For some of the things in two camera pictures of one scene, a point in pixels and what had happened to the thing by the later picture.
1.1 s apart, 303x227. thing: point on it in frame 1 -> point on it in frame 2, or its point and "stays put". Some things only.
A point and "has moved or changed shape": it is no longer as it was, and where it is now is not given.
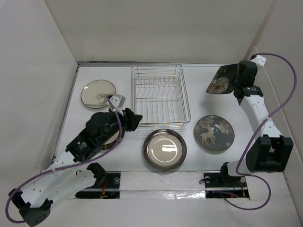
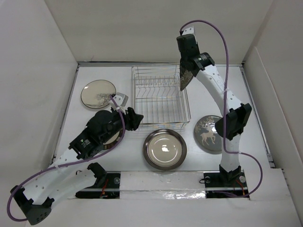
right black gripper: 255,74 -> 197,45
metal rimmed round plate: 164,149 stays put
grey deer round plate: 214,133 stays put
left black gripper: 129,119 stays put
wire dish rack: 159,94 stays put
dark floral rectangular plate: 223,83 has moved or changed shape
